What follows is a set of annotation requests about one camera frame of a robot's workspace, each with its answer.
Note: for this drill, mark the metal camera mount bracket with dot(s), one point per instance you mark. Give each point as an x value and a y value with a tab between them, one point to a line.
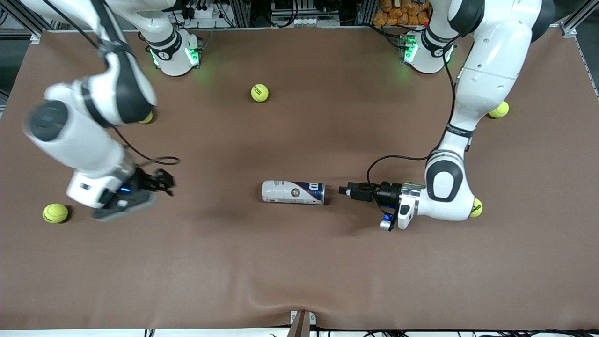
302	325

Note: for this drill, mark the white blue tennis ball can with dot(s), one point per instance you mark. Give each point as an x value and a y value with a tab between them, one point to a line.
285	192

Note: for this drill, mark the orange objects pile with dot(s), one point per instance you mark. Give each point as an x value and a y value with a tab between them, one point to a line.
398	16

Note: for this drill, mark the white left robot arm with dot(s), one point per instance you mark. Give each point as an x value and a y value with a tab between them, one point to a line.
491	56

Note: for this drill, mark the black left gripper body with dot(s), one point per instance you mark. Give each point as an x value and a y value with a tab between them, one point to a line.
387	192

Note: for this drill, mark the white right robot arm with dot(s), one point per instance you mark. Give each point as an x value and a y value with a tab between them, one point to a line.
79	140

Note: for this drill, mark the white power strip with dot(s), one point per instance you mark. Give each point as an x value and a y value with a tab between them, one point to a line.
201	13

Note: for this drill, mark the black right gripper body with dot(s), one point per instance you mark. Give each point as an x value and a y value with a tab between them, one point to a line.
142	180

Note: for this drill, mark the brown table cover mat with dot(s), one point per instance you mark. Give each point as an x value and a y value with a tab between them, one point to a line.
299	257

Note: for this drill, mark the white connector block row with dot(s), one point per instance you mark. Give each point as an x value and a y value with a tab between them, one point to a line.
304	21

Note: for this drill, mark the aluminium frame post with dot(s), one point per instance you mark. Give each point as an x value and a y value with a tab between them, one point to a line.
23	21
578	18
243	11

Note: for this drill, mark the yellow-green tennis ball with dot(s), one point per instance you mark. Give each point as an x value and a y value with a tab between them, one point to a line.
149	119
259	92
501	111
477	208
55	213

